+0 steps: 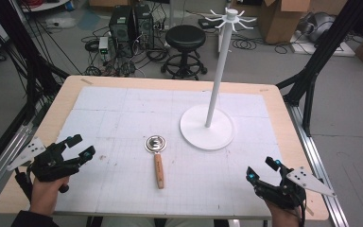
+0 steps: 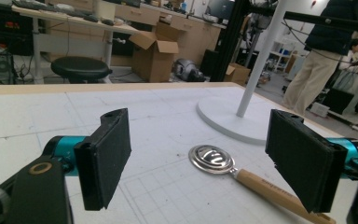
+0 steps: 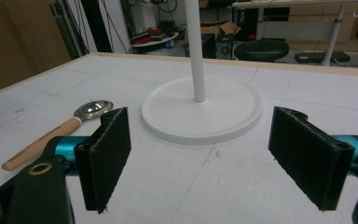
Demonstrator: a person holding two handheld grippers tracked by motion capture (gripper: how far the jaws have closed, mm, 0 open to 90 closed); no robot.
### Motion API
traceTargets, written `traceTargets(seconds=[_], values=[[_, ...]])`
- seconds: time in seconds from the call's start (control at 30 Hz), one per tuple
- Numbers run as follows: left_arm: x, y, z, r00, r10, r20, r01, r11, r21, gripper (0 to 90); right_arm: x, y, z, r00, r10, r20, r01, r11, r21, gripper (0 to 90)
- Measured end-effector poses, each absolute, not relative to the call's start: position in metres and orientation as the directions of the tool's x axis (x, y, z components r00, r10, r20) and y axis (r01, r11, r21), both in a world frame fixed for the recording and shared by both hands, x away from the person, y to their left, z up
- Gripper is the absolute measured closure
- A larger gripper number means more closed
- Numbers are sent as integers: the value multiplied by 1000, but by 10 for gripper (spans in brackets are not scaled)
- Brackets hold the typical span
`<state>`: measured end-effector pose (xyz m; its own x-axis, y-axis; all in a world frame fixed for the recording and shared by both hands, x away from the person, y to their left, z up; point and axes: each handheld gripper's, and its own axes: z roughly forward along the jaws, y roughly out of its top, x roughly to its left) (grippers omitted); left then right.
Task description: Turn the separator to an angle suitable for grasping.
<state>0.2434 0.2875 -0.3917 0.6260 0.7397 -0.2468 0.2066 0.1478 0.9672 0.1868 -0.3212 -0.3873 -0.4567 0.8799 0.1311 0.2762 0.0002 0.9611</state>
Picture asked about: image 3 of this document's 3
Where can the round white low table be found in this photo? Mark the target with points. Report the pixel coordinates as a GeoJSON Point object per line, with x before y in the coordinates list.
{"type": "Point", "coordinates": [155, 41]}

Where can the flat black device on floor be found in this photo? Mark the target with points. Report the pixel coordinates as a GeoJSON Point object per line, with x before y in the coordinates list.
{"type": "Point", "coordinates": [310, 57]}

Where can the black upright post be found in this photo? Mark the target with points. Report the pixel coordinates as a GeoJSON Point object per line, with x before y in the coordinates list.
{"type": "Point", "coordinates": [94, 25]}

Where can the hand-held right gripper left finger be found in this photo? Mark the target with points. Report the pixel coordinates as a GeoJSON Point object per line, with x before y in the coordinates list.
{"type": "Point", "coordinates": [105, 161]}

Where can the white-legged wooden desk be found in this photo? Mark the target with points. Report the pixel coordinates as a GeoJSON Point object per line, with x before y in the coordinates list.
{"type": "Point", "coordinates": [334, 34]}

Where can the black computer case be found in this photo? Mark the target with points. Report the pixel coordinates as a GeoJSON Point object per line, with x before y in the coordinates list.
{"type": "Point", "coordinates": [209, 46]}

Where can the black round stool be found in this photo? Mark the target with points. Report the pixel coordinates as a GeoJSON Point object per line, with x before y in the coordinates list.
{"type": "Point", "coordinates": [261, 49]}

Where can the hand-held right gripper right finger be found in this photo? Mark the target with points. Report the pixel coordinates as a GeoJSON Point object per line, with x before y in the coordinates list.
{"type": "Point", "coordinates": [310, 161]}

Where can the large cardboard panel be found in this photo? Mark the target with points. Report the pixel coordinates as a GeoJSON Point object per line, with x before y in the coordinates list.
{"type": "Point", "coordinates": [15, 43]}

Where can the white stand with round base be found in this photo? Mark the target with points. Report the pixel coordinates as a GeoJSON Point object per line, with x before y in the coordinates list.
{"type": "Point", "coordinates": [199, 118]}

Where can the open cardboard box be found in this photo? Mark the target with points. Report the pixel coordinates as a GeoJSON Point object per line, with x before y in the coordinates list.
{"type": "Point", "coordinates": [220, 28]}

